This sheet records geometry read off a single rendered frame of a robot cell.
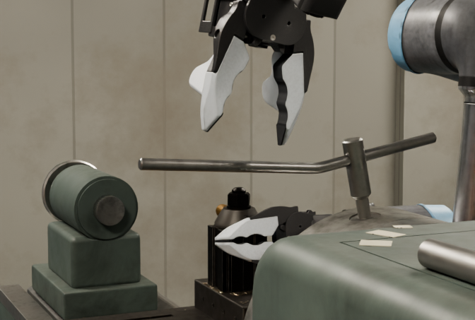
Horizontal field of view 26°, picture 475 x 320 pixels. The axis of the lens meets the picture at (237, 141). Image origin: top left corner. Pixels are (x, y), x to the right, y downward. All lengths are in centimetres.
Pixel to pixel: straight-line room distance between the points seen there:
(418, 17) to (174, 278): 331
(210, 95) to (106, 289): 121
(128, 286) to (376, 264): 140
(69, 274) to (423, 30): 99
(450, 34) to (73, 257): 100
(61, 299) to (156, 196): 250
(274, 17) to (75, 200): 119
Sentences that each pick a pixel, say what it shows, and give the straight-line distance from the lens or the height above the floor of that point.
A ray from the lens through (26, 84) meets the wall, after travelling 449.
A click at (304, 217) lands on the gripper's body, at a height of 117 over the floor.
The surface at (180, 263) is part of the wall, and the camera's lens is 468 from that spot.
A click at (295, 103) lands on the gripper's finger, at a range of 101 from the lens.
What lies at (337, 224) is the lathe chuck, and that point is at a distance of 111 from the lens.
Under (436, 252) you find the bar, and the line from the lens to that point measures 75.
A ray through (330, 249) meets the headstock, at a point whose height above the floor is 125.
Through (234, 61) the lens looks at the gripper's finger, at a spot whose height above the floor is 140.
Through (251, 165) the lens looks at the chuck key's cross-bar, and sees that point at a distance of 104.
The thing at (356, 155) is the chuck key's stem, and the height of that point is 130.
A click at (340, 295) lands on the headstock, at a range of 78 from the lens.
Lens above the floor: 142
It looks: 6 degrees down
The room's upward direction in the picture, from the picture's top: straight up
